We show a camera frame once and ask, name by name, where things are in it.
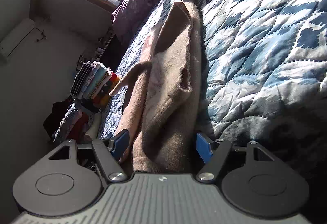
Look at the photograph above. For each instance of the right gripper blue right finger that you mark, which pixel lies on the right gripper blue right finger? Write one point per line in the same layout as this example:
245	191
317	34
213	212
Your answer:
214	154

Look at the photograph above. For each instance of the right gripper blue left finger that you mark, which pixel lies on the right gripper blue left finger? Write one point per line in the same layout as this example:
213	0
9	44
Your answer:
107	154

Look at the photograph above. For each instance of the beige fleece sweater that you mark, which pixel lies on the beige fleece sweater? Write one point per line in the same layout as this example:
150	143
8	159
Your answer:
162	96

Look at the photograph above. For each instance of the grey folded clothes pile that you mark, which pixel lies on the grey folded clothes pile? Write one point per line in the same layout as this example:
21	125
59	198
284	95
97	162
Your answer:
73	114

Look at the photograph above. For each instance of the striped folded clothes stack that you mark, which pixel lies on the striped folded clothes stack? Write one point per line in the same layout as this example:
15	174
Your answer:
90	79

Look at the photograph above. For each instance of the beige rolled towel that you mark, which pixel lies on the beige rolled towel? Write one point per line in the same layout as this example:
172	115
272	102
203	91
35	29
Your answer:
92	132

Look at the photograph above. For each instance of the red yellow folded item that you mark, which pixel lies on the red yellow folded item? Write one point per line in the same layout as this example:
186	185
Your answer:
102	98

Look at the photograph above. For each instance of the purple rolled duvet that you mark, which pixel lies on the purple rolled duvet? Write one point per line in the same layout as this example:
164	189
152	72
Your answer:
128	17

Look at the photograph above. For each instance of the white air conditioner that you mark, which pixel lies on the white air conditioner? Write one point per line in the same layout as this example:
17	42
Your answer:
15	37

